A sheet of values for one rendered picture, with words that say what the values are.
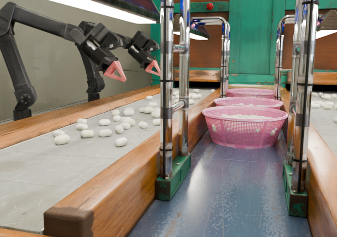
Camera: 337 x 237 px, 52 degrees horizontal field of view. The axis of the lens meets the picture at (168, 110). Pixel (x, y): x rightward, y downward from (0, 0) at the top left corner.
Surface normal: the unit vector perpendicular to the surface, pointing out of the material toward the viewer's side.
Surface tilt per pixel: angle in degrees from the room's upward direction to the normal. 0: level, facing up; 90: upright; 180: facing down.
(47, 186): 0
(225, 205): 0
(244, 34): 90
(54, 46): 90
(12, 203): 0
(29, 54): 90
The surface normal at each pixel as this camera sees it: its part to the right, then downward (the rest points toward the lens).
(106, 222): 0.97, 0.05
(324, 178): 0.00, -0.99
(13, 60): 0.30, 0.14
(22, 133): 0.69, -0.66
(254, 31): -0.26, 0.15
